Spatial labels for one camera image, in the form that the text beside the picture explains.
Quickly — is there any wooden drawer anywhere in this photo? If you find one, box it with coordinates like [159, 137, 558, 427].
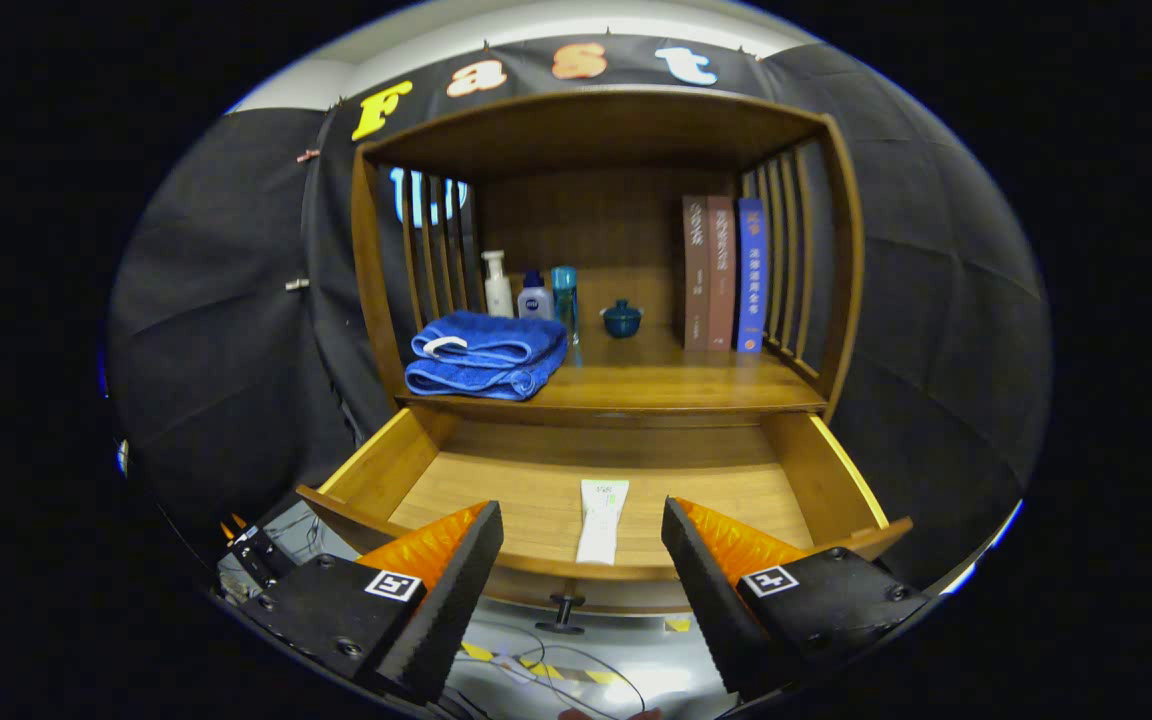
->
[296, 405, 914, 636]

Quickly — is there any white pump bottle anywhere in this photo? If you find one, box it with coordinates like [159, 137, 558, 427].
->
[482, 250, 515, 319]

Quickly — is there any wooden countertop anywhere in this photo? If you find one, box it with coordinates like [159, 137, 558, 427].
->
[398, 320, 827, 416]

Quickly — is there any blue folded towel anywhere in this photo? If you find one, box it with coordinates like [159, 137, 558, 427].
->
[404, 310, 570, 402]

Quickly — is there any dark brown book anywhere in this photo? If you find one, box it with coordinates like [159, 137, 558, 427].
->
[681, 195, 712, 351]

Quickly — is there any clear bottle blue cap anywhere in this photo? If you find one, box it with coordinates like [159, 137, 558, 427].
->
[551, 265, 582, 346]

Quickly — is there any dark blue lidded bowl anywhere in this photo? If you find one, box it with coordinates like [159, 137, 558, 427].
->
[602, 298, 644, 339]

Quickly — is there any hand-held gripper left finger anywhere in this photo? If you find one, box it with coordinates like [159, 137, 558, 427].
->
[236, 500, 505, 706]

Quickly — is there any white green tube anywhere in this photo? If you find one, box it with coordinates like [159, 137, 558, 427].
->
[576, 479, 630, 566]

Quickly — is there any blue book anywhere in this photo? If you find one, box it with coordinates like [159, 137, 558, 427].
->
[734, 198, 769, 353]

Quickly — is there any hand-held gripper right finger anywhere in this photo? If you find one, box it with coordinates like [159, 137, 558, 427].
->
[661, 497, 932, 701]

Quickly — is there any yellow black striped floor tape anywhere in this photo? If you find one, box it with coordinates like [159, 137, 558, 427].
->
[459, 640, 627, 687]

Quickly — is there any reddish brown book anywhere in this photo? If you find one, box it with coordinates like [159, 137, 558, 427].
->
[706, 196, 739, 351]

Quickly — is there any black electronic box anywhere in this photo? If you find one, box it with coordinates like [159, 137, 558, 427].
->
[226, 522, 287, 591]

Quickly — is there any white lotion bottle blue cap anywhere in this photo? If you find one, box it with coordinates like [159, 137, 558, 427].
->
[517, 269, 555, 321]

